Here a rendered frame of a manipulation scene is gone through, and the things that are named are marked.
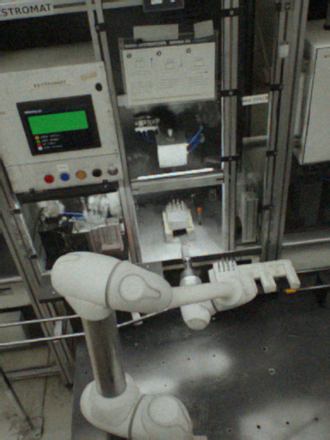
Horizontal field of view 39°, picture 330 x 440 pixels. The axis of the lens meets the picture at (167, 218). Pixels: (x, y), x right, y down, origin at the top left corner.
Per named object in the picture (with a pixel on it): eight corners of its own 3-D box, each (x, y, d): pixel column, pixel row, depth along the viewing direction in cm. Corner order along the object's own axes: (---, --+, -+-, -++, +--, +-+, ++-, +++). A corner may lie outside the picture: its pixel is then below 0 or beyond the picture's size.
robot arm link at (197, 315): (185, 305, 183) (216, 295, 180) (190, 338, 171) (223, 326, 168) (174, 290, 176) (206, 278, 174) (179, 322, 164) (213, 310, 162)
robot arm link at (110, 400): (132, 450, 159) (77, 429, 166) (151, 410, 171) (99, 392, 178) (104, 286, 114) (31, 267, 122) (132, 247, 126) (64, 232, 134)
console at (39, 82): (13, 198, 174) (-30, 81, 144) (23, 157, 196) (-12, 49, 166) (124, 184, 175) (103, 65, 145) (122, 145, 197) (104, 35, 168)
